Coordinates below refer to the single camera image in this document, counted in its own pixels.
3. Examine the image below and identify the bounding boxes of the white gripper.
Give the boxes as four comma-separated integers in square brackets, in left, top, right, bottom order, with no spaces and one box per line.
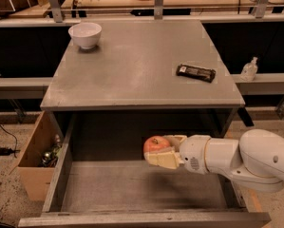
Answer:
[144,135,211,175]

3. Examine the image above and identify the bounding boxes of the red apple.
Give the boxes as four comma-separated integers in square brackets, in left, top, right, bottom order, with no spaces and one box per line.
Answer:
[143,136,170,153]

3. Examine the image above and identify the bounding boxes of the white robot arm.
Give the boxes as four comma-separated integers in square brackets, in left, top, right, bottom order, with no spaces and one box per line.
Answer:
[143,129,284,192]

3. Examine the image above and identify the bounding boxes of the open grey top drawer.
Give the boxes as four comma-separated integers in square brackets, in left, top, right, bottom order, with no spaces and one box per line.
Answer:
[19,112,271,228]

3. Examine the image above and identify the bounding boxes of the grey cabinet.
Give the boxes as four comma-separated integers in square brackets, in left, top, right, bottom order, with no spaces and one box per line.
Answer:
[41,20,244,136]

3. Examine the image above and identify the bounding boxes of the black snack bar wrapper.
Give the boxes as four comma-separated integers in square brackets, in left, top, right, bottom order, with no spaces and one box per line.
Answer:
[176,64,216,83]

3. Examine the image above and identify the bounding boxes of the clear sanitizer bottle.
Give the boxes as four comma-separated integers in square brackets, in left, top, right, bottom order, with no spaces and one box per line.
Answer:
[240,57,257,82]

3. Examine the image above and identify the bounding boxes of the items inside cardboard box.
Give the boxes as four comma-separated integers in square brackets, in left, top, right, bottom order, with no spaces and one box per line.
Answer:
[40,135,62,167]

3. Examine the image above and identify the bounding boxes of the cardboard box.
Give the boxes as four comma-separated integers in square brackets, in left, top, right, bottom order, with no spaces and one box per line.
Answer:
[15,111,63,201]

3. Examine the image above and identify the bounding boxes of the white bowl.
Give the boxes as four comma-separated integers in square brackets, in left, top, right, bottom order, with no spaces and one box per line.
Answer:
[68,22,102,49]

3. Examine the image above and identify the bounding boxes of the black power adapter with cable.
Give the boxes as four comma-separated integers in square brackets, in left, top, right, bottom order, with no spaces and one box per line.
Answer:
[0,124,19,157]

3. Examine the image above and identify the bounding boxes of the metal railing frame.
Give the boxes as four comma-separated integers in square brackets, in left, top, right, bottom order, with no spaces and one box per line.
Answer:
[0,0,284,27]

